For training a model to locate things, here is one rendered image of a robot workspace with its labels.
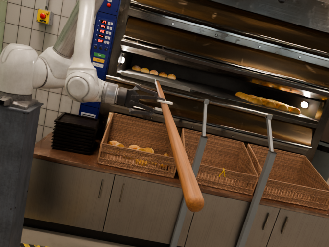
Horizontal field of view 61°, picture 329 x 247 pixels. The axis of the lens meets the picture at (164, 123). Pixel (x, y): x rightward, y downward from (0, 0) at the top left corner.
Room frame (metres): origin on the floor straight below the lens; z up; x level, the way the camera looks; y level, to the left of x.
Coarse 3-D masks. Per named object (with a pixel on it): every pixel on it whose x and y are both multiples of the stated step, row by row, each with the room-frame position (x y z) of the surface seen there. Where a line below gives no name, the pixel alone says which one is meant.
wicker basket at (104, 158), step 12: (120, 120) 2.26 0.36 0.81; (132, 120) 2.28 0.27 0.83; (144, 120) 2.29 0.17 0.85; (108, 132) 2.16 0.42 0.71; (120, 132) 2.24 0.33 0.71; (132, 132) 2.25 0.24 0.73; (144, 132) 2.27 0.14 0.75; (156, 132) 2.29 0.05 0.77; (108, 144) 1.81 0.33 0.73; (132, 144) 2.23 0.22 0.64; (144, 144) 2.24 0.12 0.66; (168, 144) 2.28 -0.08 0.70; (108, 156) 1.81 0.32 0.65; (120, 156) 2.02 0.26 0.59; (132, 156) 1.83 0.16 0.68; (144, 156) 1.84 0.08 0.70; (156, 156) 1.85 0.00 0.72; (132, 168) 1.84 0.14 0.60; (144, 168) 1.84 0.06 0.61; (156, 168) 1.86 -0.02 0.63; (168, 168) 1.86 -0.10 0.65
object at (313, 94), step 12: (132, 48) 2.19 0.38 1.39; (144, 48) 2.17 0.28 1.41; (168, 60) 2.32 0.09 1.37; (180, 60) 2.23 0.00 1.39; (192, 60) 2.20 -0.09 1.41; (216, 72) 2.36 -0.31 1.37; (228, 72) 2.26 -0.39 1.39; (240, 72) 2.24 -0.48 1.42; (264, 84) 2.41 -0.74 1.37; (276, 84) 2.31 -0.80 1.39; (288, 84) 2.28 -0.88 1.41; (312, 96) 2.44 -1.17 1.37; (324, 96) 2.34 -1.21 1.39
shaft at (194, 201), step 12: (156, 84) 1.90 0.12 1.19; (168, 108) 1.10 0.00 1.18; (168, 120) 0.90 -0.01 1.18; (168, 132) 0.79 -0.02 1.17; (180, 144) 0.66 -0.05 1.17; (180, 156) 0.58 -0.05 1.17; (180, 168) 0.52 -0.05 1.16; (180, 180) 0.49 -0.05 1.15; (192, 180) 0.46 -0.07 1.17; (192, 192) 0.42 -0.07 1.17; (192, 204) 0.40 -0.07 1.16
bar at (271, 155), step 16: (128, 80) 1.94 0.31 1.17; (192, 96) 1.98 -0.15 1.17; (256, 112) 2.03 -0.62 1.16; (272, 144) 1.88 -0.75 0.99; (272, 160) 1.81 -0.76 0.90; (256, 192) 1.83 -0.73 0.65; (256, 208) 1.81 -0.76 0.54; (176, 224) 1.78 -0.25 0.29; (176, 240) 1.77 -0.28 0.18; (240, 240) 1.82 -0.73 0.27
